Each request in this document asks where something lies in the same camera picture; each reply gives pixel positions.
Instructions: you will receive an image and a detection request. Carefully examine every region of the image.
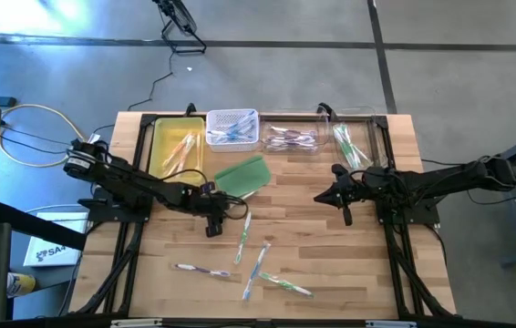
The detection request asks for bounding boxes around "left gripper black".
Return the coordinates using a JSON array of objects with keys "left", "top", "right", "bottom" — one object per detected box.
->
[{"left": 188, "top": 180, "right": 241, "bottom": 239}]

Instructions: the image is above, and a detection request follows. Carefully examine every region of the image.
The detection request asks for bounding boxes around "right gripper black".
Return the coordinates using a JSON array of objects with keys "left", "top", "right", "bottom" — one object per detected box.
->
[{"left": 313, "top": 163, "right": 380, "bottom": 228}]

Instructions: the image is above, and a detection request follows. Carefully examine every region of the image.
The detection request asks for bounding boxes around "green cloth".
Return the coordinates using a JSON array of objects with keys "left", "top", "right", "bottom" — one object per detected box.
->
[{"left": 213, "top": 154, "right": 273, "bottom": 201}]

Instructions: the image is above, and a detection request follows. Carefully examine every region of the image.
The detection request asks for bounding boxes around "white perforated plastic basket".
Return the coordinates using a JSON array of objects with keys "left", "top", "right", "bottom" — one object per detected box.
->
[{"left": 205, "top": 108, "right": 262, "bottom": 153}]

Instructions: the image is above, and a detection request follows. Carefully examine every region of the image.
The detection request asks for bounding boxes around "clear plastic bin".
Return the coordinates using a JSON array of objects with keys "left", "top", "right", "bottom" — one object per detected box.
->
[
  {"left": 328, "top": 107, "right": 389, "bottom": 172},
  {"left": 257, "top": 108, "right": 332, "bottom": 156}
]

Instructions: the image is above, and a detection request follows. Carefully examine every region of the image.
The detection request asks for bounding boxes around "yellow plastic tray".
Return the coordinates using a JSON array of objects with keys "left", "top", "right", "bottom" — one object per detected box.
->
[{"left": 147, "top": 117, "right": 206, "bottom": 186}]

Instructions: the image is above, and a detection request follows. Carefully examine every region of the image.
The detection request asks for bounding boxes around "white printed cardboard box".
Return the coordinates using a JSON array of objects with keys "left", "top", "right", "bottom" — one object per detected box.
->
[{"left": 23, "top": 211, "right": 89, "bottom": 268}]

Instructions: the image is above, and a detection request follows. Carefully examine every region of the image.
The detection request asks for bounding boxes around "black diagonal beam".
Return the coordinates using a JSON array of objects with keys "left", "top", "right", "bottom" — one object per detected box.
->
[{"left": 0, "top": 200, "right": 88, "bottom": 251}]

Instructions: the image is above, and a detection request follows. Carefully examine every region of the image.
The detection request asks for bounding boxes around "black floor fan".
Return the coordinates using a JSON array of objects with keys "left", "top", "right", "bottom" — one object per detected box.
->
[{"left": 150, "top": 0, "right": 208, "bottom": 55}]

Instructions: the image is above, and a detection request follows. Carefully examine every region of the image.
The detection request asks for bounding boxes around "yellow white can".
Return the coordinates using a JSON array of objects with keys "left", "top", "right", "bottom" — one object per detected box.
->
[{"left": 6, "top": 272, "right": 36, "bottom": 298}]

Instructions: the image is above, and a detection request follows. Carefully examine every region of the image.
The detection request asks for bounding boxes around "black fan cable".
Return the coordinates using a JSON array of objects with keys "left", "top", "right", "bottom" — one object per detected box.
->
[{"left": 126, "top": 50, "right": 176, "bottom": 113}]

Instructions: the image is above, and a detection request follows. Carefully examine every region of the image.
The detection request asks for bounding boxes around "black floor cable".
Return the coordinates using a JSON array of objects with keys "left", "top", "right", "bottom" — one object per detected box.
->
[{"left": 0, "top": 126, "right": 75, "bottom": 147}]

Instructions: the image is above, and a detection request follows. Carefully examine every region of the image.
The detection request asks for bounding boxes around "yellow floor cable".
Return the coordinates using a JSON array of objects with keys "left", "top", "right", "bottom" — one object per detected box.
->
[{"left": 0, "top": 75, "right": 90, "bottom": 169}]

